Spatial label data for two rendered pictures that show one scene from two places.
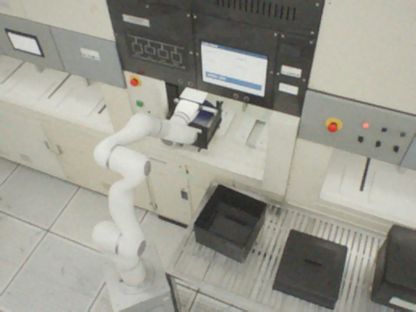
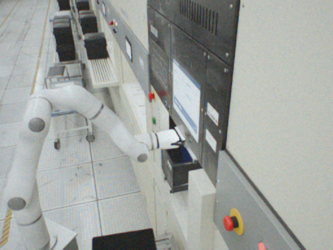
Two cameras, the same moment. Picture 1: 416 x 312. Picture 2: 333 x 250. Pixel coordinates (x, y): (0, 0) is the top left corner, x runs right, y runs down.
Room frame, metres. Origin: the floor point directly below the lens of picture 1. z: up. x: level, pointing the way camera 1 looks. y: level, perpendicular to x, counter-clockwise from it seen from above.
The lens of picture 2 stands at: (0.67, -0.85, 2.07)
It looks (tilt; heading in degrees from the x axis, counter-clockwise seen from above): 31 degrees down; 50
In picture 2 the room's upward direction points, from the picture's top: 2 degrees counter-clockwise
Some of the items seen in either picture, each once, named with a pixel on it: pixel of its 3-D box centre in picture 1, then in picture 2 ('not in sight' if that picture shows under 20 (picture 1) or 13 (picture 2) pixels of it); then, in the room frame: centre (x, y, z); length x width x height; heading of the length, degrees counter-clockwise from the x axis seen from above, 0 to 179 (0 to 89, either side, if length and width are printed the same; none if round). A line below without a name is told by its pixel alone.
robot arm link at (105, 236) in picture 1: (116, 244); (23, 193); (0.87, 0.42, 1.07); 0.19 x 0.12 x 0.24; 65
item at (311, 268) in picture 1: (311, 266); not in sight; (0.84, -0.46, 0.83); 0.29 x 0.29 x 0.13; 67
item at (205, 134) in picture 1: (196, 116); (186, 158); (1.57, 0.06, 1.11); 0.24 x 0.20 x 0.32; 65
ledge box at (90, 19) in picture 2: not in sight; (88, 24); (3.03, 3.72, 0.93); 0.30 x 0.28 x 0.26; 68
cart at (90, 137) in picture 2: not in sight; (71, 110); (2.03, 2.56, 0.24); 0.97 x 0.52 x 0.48; 67
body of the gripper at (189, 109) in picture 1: (185, 111); (165, 138); (1.48, 0.10, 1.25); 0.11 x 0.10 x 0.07; 155
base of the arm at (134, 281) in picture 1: (131, 266); (33, 229); (0.86, 0.39, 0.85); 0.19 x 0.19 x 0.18
